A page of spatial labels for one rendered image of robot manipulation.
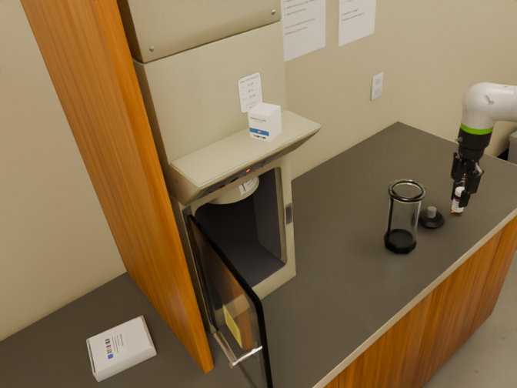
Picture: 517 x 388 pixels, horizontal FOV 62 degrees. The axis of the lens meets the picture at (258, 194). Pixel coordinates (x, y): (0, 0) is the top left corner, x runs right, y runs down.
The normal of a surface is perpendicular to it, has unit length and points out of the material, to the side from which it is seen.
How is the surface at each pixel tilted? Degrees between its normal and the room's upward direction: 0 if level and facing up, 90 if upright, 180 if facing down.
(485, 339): 0
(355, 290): 0
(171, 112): 90
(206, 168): 0
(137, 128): 90
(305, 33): 90
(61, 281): 90
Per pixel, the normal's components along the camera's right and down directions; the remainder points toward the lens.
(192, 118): 0.62, 0.42
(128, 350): -0.09, -0.80
